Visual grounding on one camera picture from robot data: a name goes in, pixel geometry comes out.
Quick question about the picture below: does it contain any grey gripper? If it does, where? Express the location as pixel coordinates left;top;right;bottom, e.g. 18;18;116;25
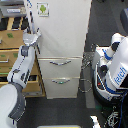
23;28;41;46

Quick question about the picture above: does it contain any white fridge door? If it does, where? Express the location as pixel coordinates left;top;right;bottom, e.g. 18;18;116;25
23;0;93;58

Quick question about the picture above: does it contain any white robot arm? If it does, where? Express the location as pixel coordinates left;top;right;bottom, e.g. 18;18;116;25
0;30;41;128

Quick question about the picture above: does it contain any white fridge body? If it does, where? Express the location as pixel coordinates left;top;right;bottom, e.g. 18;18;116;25
23;0;93;100

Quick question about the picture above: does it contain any upper fridge drawer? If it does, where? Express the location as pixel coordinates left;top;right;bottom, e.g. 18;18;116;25
38;58;81;79

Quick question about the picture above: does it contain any fridge drawer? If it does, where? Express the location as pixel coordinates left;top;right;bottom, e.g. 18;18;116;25
44;78;79;99
38;58;81;79

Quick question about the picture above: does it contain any lower fridge drawer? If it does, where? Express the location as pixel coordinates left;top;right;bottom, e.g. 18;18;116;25
44;78;79;99

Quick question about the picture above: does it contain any wooden drawer cabinet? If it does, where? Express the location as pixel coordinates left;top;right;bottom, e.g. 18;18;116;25
0;17;45;97

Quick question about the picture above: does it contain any green android sticker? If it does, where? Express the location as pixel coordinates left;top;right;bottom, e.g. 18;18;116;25
37;2;49;17

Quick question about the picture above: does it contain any grey box on cabinet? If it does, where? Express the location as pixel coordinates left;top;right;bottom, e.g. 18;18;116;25
0;6;26;17

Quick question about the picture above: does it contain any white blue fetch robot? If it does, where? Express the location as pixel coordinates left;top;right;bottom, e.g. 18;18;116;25
92;33;128;105

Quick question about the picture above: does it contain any coiled cable on floor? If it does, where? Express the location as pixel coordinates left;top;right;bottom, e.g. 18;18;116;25
78;77;93;94

